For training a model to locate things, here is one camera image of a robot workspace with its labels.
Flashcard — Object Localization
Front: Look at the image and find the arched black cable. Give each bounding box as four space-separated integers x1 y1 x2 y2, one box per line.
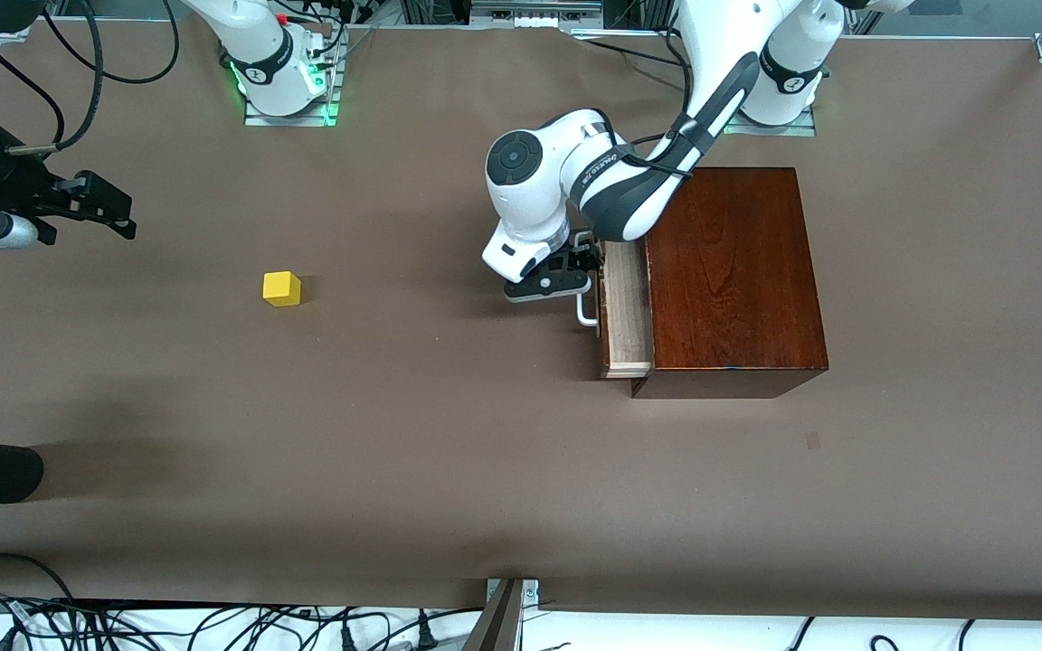
0 552 78 603

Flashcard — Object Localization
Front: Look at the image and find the aluminium frame profile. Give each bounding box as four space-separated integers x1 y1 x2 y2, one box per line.
469 0 605 29

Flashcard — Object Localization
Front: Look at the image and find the looping black cable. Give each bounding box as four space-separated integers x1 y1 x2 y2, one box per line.
42 0 181 85

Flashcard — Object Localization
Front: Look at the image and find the dark wooden drawer cabinet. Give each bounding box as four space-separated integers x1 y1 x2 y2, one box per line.
630 166 830 400

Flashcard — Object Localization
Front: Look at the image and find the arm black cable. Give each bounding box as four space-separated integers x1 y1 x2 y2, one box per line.
622 108 701 178
0 0 107 156

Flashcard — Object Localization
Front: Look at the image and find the metal bracket with grey beam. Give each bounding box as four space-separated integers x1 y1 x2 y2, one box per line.
461 578 541 651

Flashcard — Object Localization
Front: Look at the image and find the wooden drawer with white handle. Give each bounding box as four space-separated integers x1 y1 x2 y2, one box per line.
574 231 656 380

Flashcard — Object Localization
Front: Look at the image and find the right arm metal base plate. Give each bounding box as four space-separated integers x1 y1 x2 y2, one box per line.
242 27 343 128

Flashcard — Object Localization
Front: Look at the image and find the tangled black cable bundle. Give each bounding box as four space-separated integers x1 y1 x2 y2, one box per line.
0 592 486 651

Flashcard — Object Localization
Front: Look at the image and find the black base cable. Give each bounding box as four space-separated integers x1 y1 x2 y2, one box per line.
586 36 687 71

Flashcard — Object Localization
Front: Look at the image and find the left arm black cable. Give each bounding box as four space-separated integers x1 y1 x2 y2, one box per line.
622 108 701 178

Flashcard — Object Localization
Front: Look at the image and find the yellow block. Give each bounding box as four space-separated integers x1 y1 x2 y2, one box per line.
262 271 303 308

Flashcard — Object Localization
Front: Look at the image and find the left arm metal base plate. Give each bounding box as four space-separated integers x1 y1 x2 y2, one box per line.
722 101 819 138

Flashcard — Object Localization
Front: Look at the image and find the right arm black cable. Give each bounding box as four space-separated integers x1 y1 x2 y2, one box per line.
0 0 107 156

